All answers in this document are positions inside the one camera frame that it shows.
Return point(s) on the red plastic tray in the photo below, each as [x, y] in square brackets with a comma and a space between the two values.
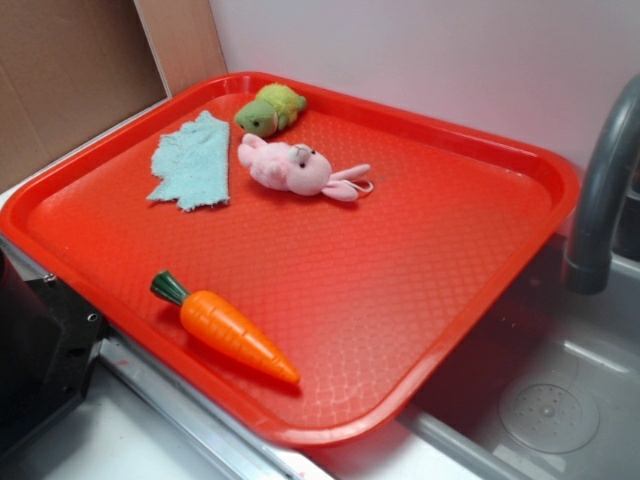
[365, 299]

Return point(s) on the pink plush bunny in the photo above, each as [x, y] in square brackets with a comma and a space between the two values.
[301, 170]

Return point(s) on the orange plastic toy carrot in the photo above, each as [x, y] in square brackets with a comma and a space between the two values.
[215, 322]

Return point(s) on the green plush turtle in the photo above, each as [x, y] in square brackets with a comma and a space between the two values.
[275, 108]

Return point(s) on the light blue cloth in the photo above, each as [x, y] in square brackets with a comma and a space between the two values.
[192, 164]

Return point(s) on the light wooden board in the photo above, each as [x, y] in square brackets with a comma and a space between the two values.
[184, 42]

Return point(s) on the grey toy faucet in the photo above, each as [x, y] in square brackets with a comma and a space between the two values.
[606, 221]

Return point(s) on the grey toy sink basin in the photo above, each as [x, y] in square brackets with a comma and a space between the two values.
[546, 385]

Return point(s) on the brown cardboard panel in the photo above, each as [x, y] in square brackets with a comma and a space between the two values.
[70, 70]

